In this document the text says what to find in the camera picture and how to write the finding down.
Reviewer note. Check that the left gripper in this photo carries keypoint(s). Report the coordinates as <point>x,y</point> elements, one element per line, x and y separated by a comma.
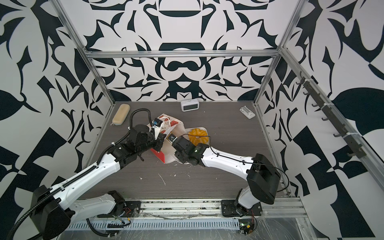
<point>158,142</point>

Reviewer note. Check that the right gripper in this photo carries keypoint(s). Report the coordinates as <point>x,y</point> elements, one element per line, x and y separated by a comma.
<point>178,155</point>

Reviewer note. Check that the red white paper bag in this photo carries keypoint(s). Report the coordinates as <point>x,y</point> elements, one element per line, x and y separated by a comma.
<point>170,126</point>

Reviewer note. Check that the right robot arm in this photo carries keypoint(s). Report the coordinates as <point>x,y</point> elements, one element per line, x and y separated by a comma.
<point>262,177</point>

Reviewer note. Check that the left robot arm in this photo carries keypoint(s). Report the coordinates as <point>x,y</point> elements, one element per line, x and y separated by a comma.
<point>53,210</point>

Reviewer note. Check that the white plastic tray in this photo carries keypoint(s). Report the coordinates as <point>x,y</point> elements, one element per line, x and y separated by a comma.
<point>204,132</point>

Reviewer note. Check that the beige glasses case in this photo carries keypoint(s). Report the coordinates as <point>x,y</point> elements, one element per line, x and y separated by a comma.
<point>121,114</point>

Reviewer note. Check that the white digital clock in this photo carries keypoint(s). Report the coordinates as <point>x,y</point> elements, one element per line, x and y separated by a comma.
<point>190,105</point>

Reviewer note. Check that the small white device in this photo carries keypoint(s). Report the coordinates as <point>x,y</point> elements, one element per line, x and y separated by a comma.
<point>247,112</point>

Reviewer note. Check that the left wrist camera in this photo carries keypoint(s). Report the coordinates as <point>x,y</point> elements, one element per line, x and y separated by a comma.
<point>157,123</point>

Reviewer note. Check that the circuit board with wires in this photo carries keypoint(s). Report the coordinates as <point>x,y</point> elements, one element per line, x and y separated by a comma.
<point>246,227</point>

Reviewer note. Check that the wall hook rack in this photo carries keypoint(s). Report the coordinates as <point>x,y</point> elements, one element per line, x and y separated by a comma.
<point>333,115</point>

